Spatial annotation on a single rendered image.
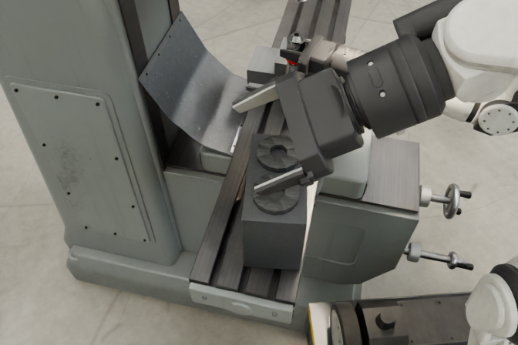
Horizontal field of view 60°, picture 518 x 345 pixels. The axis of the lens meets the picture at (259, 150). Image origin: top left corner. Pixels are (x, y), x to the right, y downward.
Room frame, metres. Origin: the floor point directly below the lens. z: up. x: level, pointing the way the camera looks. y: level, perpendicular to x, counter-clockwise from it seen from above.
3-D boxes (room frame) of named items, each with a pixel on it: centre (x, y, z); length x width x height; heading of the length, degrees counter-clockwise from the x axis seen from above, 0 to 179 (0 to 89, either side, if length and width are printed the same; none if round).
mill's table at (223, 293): (0.97, -0.10, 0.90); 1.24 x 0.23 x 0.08; 167
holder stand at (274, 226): (0.55, -0.04, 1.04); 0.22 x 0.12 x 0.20; 176
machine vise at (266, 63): (1.04, -0.15, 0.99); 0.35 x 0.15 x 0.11; 77
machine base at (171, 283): (1.00, 0.15, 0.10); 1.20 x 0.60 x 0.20; 77
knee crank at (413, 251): (0.68, -0.58, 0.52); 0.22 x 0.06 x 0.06; 77
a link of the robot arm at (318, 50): (0.90, -0.17, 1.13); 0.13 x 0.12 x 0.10; 153
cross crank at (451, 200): (0.82, -0.58, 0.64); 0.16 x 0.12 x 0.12; 77
